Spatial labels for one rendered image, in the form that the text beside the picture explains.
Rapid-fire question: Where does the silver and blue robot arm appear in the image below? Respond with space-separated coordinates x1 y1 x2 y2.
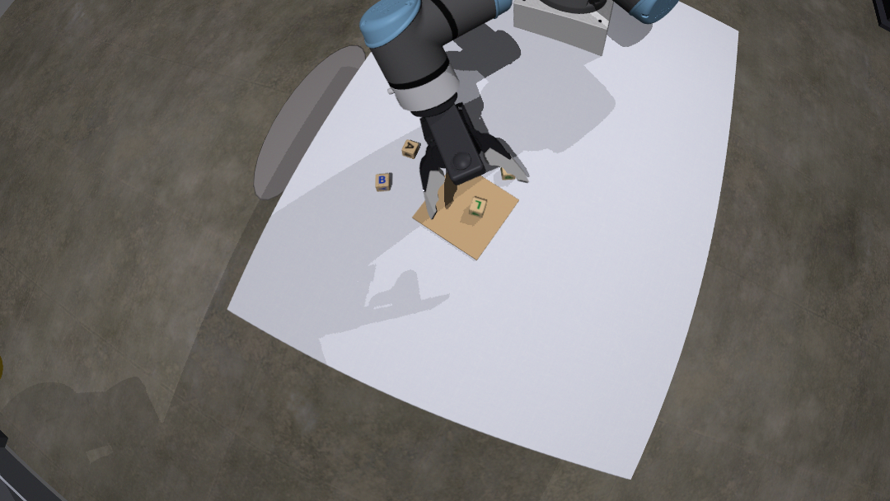
359 0 679 185

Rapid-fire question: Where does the tan flat mat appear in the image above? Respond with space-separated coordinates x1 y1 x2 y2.
412 173 519 260

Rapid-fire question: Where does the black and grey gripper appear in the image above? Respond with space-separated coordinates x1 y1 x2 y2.
411 92 529 219

